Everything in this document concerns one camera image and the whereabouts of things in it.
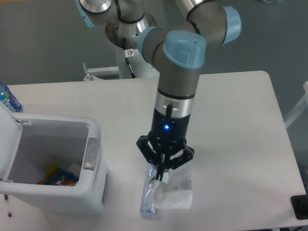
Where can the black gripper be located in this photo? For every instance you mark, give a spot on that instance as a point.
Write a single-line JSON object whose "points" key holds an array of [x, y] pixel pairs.
{"points": [[167, 136]]}

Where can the white plastic bag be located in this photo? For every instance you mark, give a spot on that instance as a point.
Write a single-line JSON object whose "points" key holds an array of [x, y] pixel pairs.
{"points": [[175, 190]]}

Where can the clear plastic water bottle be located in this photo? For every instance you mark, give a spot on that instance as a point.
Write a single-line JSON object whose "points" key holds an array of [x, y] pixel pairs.
{"points": [[147, 200]]}

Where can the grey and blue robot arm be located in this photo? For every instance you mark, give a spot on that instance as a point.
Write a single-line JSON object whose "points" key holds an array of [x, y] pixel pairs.
{"points": [[178, 54]]}

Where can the white open trash can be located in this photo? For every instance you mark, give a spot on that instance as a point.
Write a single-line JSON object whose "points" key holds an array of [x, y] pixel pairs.
{"points": [[30, 143]]}

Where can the colourful snack wrapper in bin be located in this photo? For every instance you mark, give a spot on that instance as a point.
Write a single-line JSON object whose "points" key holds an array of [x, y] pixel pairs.
{"points": [[56, 176]]}

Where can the black device at table edge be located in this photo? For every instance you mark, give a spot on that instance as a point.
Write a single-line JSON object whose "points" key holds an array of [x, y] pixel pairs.
{"points": [[300, 206]]}

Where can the blue labelled water bottle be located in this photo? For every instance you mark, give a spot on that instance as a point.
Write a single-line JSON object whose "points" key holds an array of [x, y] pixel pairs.
{"points": [[8, 99]]}

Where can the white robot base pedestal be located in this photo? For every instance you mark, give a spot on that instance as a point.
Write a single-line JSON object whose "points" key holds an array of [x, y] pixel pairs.
{"points": [[131, 65]]}

